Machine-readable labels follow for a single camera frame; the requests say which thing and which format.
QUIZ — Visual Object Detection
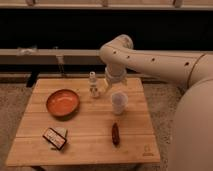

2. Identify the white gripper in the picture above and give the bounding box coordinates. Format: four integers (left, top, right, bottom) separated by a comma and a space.
105, 68, 127, 89

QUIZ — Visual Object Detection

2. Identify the dark red pepper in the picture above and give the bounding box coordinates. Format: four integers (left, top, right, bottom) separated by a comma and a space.
112, 123, 120, 146

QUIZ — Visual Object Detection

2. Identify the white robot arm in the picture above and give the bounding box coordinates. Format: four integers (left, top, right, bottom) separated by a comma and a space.
99, 35, 213, 171

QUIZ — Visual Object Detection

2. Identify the white ceramic cup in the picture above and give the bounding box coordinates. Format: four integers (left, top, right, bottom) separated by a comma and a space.
111, 92, 128, 115

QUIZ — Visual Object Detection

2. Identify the small clear bottle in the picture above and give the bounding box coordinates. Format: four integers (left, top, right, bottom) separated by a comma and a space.
89, 71, 100, 98

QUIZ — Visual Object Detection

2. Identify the orange bowl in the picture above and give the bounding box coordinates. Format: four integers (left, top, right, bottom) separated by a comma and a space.
46, 89, 80, 117

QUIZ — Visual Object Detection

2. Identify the wooden table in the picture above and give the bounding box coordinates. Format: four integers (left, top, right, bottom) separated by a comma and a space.
6, 78, 160, 166

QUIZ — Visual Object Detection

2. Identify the white sponge block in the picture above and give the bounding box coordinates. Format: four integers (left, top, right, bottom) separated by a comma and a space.
54, 127, 67, 138

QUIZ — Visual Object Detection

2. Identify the dark rectangular box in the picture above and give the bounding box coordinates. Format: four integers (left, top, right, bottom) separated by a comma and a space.
42, 128, 67, 150

